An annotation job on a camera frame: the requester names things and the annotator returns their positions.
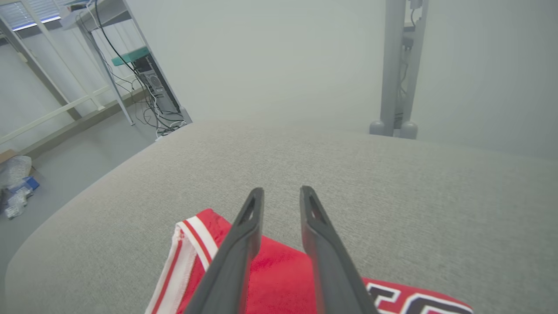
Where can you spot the small clear plastic bag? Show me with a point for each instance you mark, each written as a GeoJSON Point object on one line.
{"type": "Point", "coordinates": [17, 203]}

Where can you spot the blue packet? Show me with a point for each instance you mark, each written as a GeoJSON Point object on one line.
{"type": "Point", "coordinates": [31, 183]}

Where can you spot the grey metal pillar frame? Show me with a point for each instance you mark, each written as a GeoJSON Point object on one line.
{"type": "Point", "coordinates": [391, 65]}

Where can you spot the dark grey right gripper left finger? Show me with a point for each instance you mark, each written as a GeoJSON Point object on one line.
{"type": "Point", "coordinates": [231, 266]}

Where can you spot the grey metal desk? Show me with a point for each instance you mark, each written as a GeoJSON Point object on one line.
{"type": "Point", "coordinates": [111, 13]}

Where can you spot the black computer tower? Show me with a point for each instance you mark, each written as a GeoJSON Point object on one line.
{"type": "Point", "coordinates": [159, 85]}

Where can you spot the window with blinds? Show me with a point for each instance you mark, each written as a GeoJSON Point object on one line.
{"type": "Point", "coordinates": [35, 13]}

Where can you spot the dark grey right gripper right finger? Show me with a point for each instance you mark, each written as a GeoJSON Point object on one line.
{"type": "Point", "coordinates": [331, 270]}

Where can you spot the red and white jersey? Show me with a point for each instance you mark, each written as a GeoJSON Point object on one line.
{"type": "Point", "coordinates": [279, 279]}

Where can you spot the white railing frame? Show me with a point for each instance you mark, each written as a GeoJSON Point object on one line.
{"type": "Point", "coordinates": [52, 114]}

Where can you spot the crumpled clear plastic bag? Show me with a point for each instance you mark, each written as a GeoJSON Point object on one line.
{"type": "Point", "coordinates": [15, 170]}

